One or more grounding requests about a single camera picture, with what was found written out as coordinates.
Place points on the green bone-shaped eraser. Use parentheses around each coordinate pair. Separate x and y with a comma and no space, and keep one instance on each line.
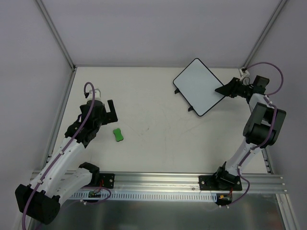
(118,135)

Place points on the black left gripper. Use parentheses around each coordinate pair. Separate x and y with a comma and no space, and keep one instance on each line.
(105,115)

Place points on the right aluminium corner post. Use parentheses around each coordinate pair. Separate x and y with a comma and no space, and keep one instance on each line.
(265,31)

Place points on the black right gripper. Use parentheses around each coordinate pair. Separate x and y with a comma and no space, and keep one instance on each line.
(234,87)

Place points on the white slotted cable duct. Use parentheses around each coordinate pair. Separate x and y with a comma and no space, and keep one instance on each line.
(145,196)

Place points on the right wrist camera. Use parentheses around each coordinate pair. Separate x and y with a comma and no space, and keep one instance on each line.
(244,73)

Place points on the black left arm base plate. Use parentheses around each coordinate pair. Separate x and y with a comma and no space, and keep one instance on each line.
(107,180)

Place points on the small black-framed whiteboard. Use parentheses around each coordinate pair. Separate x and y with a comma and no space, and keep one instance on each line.
(197,84)

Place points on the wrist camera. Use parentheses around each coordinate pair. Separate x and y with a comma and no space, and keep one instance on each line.
(93,97)
(244,73)

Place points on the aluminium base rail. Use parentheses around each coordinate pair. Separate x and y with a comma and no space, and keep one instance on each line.
(188,182)

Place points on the aluminium corner post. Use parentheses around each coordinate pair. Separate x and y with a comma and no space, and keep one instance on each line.
(45,14)
(265,31)

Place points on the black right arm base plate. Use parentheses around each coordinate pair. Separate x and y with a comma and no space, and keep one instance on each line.
(211,182)

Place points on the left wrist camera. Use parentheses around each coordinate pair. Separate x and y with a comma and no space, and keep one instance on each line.
(93,97)

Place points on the left aluminium corner post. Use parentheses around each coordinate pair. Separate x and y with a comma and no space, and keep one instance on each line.
(45,14)

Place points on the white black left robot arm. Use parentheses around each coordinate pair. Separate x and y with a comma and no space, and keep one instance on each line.
(43,197)

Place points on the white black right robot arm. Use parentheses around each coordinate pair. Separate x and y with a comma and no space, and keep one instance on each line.
(261,130)

